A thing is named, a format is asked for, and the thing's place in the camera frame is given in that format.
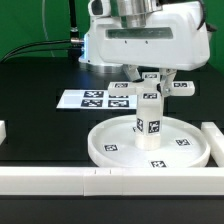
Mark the white cross-shaped table base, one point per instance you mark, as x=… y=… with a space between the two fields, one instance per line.
x=149 y=85

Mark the white front fence bar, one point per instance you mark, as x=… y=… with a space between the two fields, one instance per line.
x=110 y=181

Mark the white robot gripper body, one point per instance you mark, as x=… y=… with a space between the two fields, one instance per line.
x=145 y=33

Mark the white left fence bar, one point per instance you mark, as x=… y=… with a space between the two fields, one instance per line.
x=2 y=131

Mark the white fence bar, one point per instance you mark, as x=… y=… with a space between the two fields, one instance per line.
x=110 y=181
x=215 y=139
x=2 y=131

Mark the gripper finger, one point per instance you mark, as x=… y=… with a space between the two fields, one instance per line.
x=131 y=72
x=166 y=78

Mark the white marker tag sheet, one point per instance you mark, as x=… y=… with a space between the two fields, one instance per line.
x=95 y=99

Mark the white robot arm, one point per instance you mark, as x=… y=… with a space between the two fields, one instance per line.
x=145 y=33

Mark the white round table top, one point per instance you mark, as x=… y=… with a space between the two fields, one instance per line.
x=125 y=141

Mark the white right fence bar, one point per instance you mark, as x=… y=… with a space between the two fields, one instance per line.
x=215 y=139

